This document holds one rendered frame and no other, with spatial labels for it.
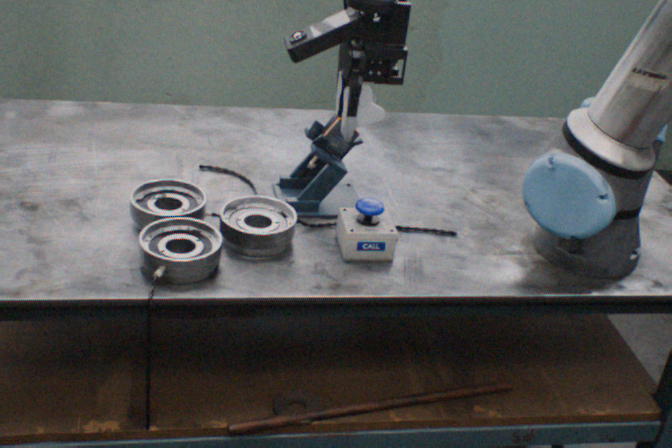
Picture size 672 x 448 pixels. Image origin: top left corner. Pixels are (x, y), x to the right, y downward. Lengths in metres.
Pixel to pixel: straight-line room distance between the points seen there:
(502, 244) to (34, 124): 0.79
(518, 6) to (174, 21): 1.10
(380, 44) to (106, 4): 1.63
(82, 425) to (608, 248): 0.77
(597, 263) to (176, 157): 0.67
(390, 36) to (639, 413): 0.71
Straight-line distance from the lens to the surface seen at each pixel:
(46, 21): 2.81
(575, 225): 1.12
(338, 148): 1.29
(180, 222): 1.20
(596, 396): 1.50
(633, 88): 1.07
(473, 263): 1.26
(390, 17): 1.23
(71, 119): 1.57
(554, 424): 1.45
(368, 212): 1.19
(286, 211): 1.25
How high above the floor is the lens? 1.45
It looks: 29 degrees down
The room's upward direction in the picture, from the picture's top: 7 degrees clockwise
